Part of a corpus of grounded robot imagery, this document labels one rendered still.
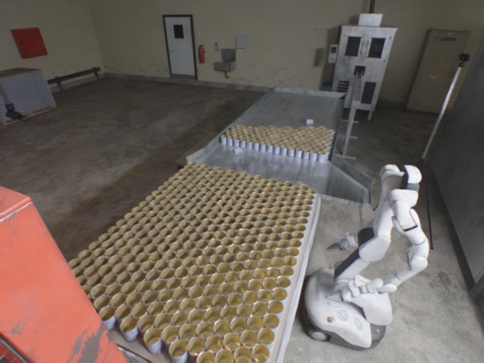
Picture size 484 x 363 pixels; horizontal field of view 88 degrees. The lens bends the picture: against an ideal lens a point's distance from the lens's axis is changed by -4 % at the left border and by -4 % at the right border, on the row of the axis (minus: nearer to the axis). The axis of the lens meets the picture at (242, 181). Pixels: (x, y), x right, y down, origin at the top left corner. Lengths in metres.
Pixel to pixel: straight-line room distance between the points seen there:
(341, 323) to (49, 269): 2.03
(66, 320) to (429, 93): 8.12
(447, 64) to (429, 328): 6.36
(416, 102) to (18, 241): 8.14
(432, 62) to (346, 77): 2.19
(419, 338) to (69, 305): 2.69
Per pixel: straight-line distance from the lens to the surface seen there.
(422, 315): 3.06
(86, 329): 0.69
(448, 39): 8.03
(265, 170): 2.32
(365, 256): 1.93
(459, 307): 3.32
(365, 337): 2.43
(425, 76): 8.08
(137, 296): 1.39
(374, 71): 6.83
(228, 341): 1.25
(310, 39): 8.29
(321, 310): 2.30
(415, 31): 8.28
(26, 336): 0.59
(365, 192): 2.25
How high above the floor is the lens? 2.29
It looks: 34 degrees down
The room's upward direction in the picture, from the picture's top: straight up
